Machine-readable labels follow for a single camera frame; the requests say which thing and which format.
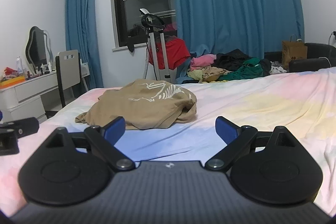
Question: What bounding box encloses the black leather sofa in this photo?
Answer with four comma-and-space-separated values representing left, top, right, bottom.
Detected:
264, 43, 336, 73

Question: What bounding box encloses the blue cloth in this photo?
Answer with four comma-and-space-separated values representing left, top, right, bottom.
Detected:
175, 67, 200, 84

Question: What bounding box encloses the row of small cosmetic bottles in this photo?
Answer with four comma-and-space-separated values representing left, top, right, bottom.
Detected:
26, 62, 57, 80

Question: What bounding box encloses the black and grey chair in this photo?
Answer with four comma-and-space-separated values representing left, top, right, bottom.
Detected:
55, 49, 89, 109

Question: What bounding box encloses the wavy vanity mirror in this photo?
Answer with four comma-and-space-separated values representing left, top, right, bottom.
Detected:
25, 26, 53, 75

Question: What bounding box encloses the tan crumpled garment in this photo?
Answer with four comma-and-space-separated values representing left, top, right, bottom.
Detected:
198, 67, 232, 83

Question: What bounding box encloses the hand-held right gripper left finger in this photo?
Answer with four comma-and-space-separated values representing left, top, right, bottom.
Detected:
47, 117, 135, 171

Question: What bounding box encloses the narrow blue curtain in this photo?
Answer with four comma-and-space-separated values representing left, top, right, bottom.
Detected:
65, 0, 104, 90

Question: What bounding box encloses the orange box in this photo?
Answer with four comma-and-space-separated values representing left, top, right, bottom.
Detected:
0, 75, 26, 89

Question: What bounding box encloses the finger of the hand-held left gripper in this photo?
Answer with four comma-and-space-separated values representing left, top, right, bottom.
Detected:
0, 133, 20, 156
0, 117, 40, 139

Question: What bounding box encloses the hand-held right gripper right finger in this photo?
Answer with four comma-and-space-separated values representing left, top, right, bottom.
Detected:
205, 116, 297, 171

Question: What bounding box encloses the pink garment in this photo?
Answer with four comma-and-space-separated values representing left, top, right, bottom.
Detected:
189, 54, 217, 68

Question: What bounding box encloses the white patterned cloth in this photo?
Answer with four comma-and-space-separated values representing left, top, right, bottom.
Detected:
270, 61, 290, 75

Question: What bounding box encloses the wide blue curtain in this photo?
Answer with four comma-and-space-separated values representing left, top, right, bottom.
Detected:
168, 0, 305, 84

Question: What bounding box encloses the pastel bed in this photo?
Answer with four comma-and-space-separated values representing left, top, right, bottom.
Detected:
0, 66, 336, 217

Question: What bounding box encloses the yellow-green garment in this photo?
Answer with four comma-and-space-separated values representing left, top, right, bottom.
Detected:
187, 69, 208, 81

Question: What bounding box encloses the tan printed t-shirt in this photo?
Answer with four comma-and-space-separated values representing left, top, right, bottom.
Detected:
75, 79, 197, 130

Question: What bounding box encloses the green garment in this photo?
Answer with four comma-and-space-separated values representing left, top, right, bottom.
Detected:
223, 57, 264, 82

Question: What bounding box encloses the brown cardboard box near curtain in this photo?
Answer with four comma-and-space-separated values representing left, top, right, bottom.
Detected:
282, 35, 308, 70

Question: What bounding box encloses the garment steamer stand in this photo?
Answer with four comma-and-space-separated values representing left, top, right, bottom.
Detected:
128, 7, 177, 83

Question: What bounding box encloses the red garment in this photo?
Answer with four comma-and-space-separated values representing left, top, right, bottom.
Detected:
148, 38, 191, 70

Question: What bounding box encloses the white dressing table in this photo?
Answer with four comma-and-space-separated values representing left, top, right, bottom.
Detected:
0, 70, 64, 123

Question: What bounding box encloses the black garment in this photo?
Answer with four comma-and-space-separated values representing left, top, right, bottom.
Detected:
212, 49, 272, 76

